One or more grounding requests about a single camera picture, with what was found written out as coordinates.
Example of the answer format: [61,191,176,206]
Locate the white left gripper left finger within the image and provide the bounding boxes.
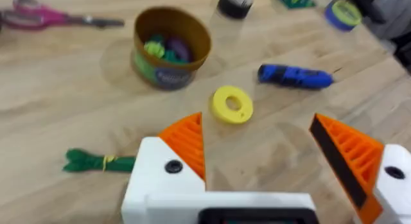
[121,136,207,224]

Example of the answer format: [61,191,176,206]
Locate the white orange left gripper right finger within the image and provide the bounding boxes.
[309,112,411,224]

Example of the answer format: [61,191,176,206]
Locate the green toy vegetable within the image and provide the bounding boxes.
[62,148,137,173]

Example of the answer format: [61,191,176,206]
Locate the blue electric screwdriver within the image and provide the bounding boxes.
[257,64,335,90]

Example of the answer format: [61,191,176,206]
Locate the orange ribbed wedge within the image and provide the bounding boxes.
[157,112,207,182]

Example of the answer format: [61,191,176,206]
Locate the yellow disc with holes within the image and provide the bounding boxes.
[209,85,254,125]

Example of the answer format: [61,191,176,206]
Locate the brown tub with toys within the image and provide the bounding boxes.
[130,6,213,91]

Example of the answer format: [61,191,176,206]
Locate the blue and green tape roll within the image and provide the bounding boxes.
[324,0,363,33]

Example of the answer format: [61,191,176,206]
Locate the pink scissors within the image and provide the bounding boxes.
[0,0,125,31]

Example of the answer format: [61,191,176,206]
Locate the black tape roll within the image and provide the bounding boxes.
[217,0,254,20]

